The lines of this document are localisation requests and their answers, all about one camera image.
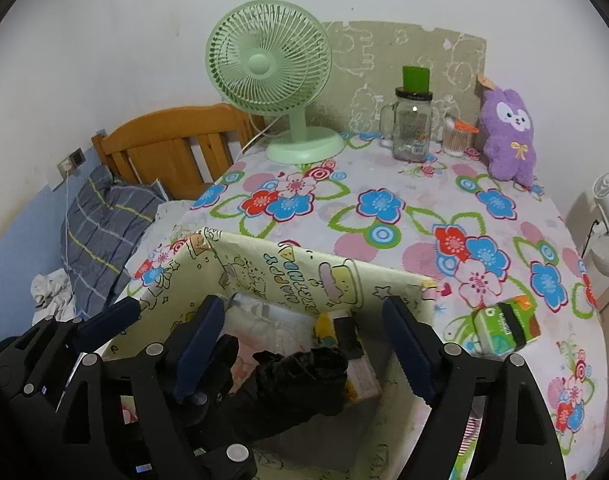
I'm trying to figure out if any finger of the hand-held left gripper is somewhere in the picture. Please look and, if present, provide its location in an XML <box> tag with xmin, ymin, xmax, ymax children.
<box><xmin>0</xmin><ymin>297</ymin><xmax>141</xmax><ymax>401</ymax></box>
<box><xmin>134</xmin><ymin>335</ymin><xmax>258</xmax><ymax>480</ymax></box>

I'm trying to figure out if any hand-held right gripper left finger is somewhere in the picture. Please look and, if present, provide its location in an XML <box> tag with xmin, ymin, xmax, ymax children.
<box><xmin>59</xmin><ymin>295</ymin><xmax>226</xmax><ymax>480</ymax></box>

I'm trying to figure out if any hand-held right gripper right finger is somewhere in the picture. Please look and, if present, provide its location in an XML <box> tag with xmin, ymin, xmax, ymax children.
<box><xmin>382</xmin><ymin>295</ymin><xmax>568</xmax><ymax>480</ymax></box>

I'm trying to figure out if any black bag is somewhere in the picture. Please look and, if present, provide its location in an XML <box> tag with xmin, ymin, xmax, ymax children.
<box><xmin>232</xmin><ymin>347</ymin><xmax>349</xmax><ymax>441</ymax></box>

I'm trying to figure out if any yellow printed storage box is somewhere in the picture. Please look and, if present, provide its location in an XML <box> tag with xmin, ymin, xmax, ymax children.
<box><xmin>104</xmin><ymin>227</ymin><xmax>438</xmax><ymax>480</ymax></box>

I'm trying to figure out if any yellow cartoon tissue pack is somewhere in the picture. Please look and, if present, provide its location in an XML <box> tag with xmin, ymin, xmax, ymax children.
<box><xmin>313</xmin><ymin>311</ymin><xmax>381</xmax><ymax>402</ymax></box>

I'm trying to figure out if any clear plastic pack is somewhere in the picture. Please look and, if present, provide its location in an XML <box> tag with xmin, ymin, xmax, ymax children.
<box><xmin>227</xmin><ymin>294</ymin><xmax>330</xmax><ymax>356</ymax></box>

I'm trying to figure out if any white crumpled cloth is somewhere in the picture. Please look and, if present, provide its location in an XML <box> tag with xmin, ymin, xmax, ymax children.
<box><xmin>31</xmin><ymin>267</ymin><xmax>78</xmax><ymax>321</ymax></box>

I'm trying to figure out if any green tissue pack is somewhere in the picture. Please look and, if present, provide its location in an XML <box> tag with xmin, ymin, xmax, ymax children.
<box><xmin>472</xmin><ymin>296</ymin><xmax>541</xmax><ymax>358</ymax></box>

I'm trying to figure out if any grey plaid pillow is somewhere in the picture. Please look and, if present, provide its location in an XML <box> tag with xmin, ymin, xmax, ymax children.
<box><xmin>60</xmin><ymin>165</ymin><xmax>168</xmax><ymax>321</ymax></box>

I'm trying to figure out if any white bedding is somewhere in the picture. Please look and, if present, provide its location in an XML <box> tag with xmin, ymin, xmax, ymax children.
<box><xmin>124</xmin><ymin>199</ymin><xmax>198</xmax><ymax>281</ymax></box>

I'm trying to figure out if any floral tablecloth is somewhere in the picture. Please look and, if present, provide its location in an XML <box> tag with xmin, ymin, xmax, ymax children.
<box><xmin>104</xmin><ymin>130</ymin><xmax>609</xmax><ymax>480</ymax></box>

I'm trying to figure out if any wooden headboard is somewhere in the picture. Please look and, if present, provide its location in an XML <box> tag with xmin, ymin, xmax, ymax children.
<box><xmin>92</xmin><ymin>102</ymin><xmax>268</xmax><ymax>201</ymax></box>

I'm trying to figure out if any cotton swab container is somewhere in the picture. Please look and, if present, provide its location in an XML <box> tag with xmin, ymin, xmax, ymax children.
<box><xmin>442</xmin><ymin>116</ymin><xmax>480</xmax><ymax>157</ymax></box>

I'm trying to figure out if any glass jar mug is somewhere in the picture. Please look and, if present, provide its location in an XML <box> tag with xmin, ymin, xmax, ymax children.
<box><xmin>381</xmin><ymin>87</ymin><xmax>435</xmax><ymax>162</ymax></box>

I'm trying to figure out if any purple plush bunny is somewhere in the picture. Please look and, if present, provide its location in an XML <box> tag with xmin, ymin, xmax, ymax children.
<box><xmin>476</xmin><ymin>74</ymin><xmax>539</xmax><ymax>182</ymax></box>

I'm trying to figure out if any green cylindrical cup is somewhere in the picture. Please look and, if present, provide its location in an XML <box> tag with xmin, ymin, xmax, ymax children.
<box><xmin>402</xmin><ymin>66</ymin><xmax>432</xmax><ymax>92</ymax></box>

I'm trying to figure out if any green desk fan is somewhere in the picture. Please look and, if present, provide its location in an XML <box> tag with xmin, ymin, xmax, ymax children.
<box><xmin>206</xmin><ymin>2</ymin><xmax>345</xmax><ymax>165</ymax></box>

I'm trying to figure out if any beige printed board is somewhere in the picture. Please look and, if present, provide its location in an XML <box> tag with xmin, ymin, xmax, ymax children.
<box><xmin>319</xmin><ymin>21</ymin><xmax>487</xmax><ymax>136</ymax></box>

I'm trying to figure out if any white wall cable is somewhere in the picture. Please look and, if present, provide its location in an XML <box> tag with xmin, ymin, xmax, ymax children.
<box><xmin>62</xmin><ymin>172</ymin><xmax>78</xmax><ymax>286</ymax></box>

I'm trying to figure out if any white fan cable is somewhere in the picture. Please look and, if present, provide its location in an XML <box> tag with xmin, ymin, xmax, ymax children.
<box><xmin>242</xmin><ymin>115</ymin><xmax>280</xmax><ymax>153</ymax></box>

